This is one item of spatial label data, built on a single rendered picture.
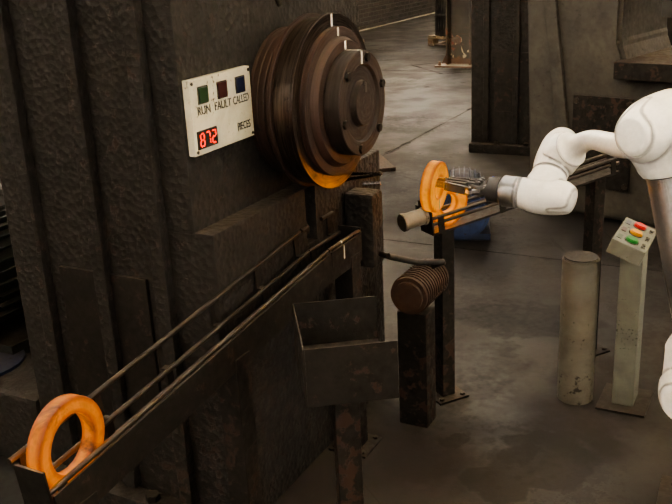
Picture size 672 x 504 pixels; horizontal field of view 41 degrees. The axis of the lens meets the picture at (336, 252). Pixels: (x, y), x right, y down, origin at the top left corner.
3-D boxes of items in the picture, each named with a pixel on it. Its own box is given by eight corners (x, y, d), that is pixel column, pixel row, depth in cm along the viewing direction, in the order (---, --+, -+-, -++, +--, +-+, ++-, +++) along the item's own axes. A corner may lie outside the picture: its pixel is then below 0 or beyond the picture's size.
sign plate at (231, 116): (189, 156, 212) (181, 80, 206) (248, 134, 234) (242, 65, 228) (197, 157, 211) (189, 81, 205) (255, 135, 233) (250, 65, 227)
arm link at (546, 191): (517, 219, 254) (530, 185, 261) (572, 227, 248) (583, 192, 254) (513, 194, 246) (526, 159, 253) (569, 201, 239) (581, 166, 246)
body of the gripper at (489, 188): (495, 206, 253) (464, 202, 257) (504, 199, 260) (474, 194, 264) (497, 181, 251) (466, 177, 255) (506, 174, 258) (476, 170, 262)
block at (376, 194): (344, 265, 281) (340, 192, 273) (355, 257, 288) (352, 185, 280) (374, 269, 277) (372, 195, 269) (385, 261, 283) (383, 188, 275)
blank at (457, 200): (439, 233, 296) (445, 236, 293) (414, 202, 288) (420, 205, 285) (470, 199, 298) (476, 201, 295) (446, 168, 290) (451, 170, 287)
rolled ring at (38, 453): (97, 378, 173) (84, 375, 174) (30, 426, 157) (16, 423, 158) (112, 459, 179) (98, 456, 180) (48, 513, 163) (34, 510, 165)
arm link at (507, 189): (524, 204, 258) (504, 201, 261) (526, 173, 255) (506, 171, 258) (514, 212, 251) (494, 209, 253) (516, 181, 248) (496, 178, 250)
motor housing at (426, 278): (391, 426, 296) (387, 275, 278) (417, 396, 314) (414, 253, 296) (428, 434, 290) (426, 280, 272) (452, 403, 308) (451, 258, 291)
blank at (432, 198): (418, 169, 256) (429, 170, 255) (438, 153, 269) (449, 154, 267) (419, 219, 263) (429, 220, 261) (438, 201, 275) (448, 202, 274)
